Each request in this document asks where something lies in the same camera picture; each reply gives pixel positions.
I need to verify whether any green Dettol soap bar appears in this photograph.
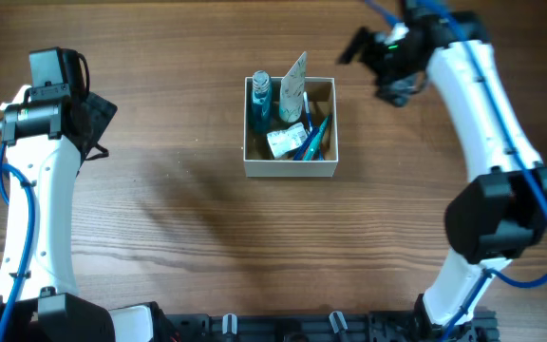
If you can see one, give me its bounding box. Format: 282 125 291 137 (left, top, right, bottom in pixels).
266 123 308 160

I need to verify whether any white cardboard box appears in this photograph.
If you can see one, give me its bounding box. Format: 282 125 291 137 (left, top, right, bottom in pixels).
243 76 340 178

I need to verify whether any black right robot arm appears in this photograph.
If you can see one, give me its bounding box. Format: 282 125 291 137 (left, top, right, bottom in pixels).
338 1 547 339

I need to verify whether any blue white toothbrush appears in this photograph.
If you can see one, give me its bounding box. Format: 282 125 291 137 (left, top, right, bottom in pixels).
303 91 324 161

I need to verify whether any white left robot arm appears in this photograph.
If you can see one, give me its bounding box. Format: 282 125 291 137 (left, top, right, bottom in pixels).
0 47 159 341

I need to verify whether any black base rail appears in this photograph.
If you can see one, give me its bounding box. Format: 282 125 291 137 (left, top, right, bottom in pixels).
154 311 500 342

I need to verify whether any blue mouthwash bottle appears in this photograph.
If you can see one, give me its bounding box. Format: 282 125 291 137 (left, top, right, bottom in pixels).
248 70 272 135

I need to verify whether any teal toothpaste tube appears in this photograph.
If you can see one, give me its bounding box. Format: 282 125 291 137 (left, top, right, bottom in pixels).
302 116 330 161

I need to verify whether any white lotion tube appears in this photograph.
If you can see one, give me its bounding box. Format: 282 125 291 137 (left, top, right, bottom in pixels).
279 51 308 124

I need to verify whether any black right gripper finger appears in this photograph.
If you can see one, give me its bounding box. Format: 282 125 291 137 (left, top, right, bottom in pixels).
375 75 428 107
336 27 373 65

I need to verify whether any blue disposable razor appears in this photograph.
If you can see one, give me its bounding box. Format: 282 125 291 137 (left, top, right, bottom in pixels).
293 127 319 161

